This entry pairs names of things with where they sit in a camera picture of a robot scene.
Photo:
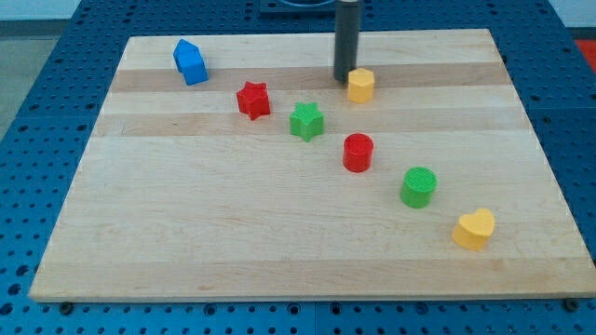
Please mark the yellow heart block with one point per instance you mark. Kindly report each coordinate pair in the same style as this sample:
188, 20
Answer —
473, 230

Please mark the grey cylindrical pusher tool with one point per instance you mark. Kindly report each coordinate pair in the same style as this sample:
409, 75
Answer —
346, 38

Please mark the yellow hexagon block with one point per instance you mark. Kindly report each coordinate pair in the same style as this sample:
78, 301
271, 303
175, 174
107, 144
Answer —
360, 86

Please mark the wooden board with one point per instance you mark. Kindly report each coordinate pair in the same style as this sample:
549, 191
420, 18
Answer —
180, 197

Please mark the red star block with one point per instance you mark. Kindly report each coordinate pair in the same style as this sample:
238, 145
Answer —
253, 100

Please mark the red cylinder block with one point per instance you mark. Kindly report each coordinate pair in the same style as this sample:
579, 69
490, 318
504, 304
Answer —
358, 152

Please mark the blue cube block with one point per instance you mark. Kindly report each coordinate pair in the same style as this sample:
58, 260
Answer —
192, 66

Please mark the blue pentagon block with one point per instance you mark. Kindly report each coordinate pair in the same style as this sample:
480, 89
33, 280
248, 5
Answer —
182, 50

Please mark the green cylinder block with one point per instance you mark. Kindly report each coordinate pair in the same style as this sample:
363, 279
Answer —
418, 186

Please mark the green star block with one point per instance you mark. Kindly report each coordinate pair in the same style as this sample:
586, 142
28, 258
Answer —
306, 121

